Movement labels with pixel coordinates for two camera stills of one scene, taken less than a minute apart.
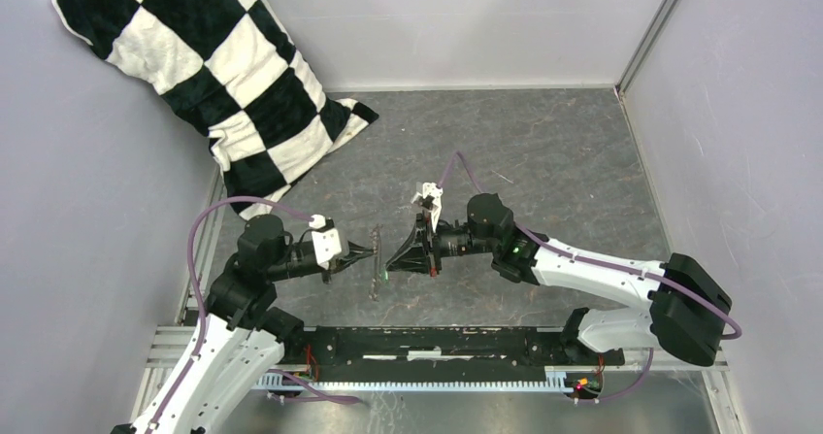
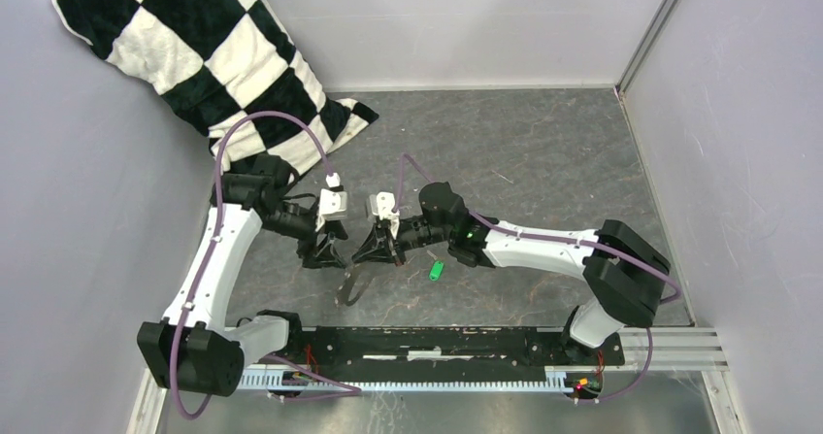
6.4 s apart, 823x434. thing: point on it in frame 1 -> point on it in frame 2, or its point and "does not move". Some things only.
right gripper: (415, 253) -> (381, 247)
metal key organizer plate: (376, 283) -> (344, 291)
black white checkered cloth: (208, 44) does not move
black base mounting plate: (434, 349) does not move
